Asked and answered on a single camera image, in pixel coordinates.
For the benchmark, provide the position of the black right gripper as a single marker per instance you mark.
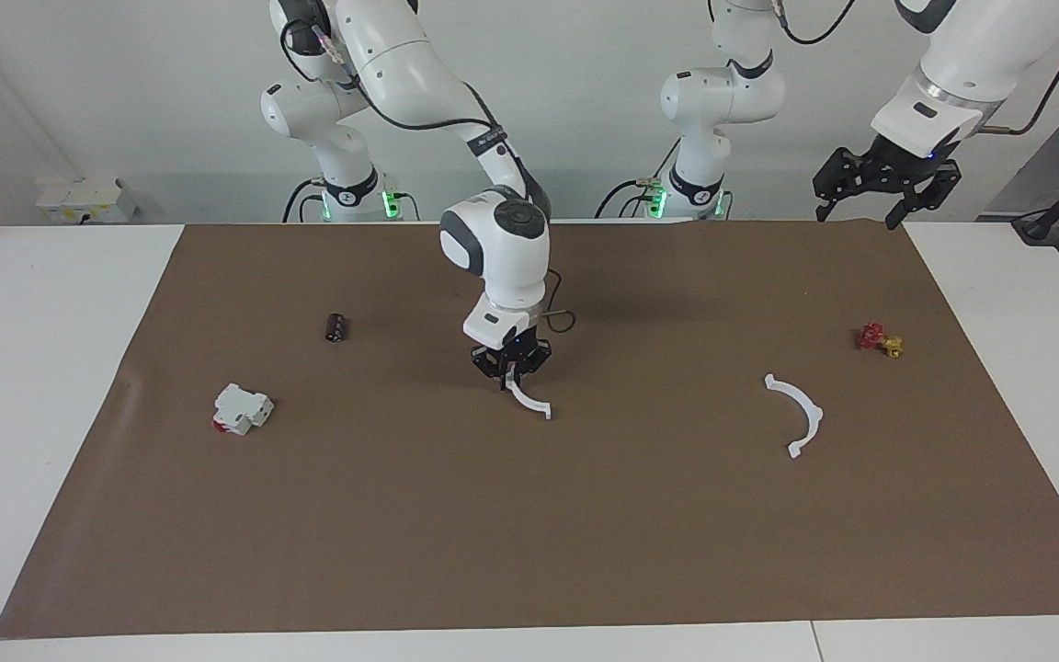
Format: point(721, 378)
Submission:
point(493, 360)

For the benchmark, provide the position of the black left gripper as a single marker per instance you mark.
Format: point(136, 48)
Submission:
point(897, 165)

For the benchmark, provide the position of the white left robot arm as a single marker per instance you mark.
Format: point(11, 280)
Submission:
point(723, 92)

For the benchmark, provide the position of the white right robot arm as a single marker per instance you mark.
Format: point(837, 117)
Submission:
point(493, 239)

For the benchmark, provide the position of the brown table mat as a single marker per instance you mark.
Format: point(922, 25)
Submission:
point(529, 515)

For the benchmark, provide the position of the black cylindrical capacitor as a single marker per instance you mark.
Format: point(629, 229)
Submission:
point(337, 327)

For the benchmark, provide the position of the white circuit breaker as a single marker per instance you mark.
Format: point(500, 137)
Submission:
point(241, 409)

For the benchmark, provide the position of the white socket box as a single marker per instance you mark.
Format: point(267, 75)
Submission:
point(84, 198)

